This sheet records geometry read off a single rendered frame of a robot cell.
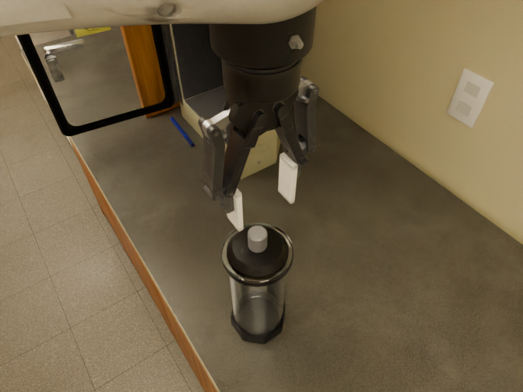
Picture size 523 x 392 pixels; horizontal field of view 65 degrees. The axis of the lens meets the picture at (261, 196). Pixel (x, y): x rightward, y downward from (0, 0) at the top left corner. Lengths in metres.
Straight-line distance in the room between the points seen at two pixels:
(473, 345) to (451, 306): 0.08
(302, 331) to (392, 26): 0.73
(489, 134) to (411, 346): 0.48
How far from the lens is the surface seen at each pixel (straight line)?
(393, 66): 1.11
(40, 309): 2.11
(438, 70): 1.04
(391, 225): 0.97
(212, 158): 0.42
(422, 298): 0.89
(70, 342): 1.97
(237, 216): 0.50
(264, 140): 0.99
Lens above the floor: 1.67
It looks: 48 degrees down
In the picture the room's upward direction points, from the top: straight up
